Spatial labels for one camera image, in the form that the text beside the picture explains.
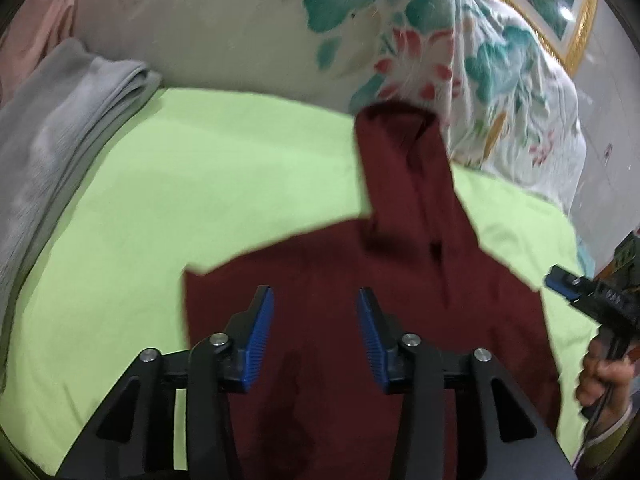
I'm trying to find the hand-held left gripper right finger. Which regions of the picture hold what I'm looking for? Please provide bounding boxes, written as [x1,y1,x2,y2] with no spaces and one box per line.
[356,287,581,480]

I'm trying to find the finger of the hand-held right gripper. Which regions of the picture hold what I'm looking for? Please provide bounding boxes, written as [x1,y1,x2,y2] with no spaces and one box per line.
[545,266,597,312]

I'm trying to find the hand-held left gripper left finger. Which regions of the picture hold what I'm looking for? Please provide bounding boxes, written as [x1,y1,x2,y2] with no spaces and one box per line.
[55,285,276,480]

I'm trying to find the maroon knit sweater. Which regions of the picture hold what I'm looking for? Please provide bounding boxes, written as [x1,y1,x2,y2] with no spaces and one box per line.
[181,101,561,480]

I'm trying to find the person's right forearm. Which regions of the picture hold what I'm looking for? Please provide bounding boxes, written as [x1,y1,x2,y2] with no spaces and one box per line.
[575,402,638,473]

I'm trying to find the person's right hand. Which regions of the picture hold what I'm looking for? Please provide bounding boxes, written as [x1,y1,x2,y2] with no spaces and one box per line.
[575,335,637,421]

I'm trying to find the light green bed sheet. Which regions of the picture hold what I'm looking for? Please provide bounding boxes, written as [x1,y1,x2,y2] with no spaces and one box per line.
[0,87,601,480]

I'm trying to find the grey folded towel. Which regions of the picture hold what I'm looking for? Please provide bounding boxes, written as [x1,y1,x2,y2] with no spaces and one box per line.
[0,37,163,391]

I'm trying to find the white floral quilt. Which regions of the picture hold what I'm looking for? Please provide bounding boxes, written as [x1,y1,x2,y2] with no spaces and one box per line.
[75,0,588,216]

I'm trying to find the pink printed bed sheet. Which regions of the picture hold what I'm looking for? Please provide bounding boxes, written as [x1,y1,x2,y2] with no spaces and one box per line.
[0,0,86,106]

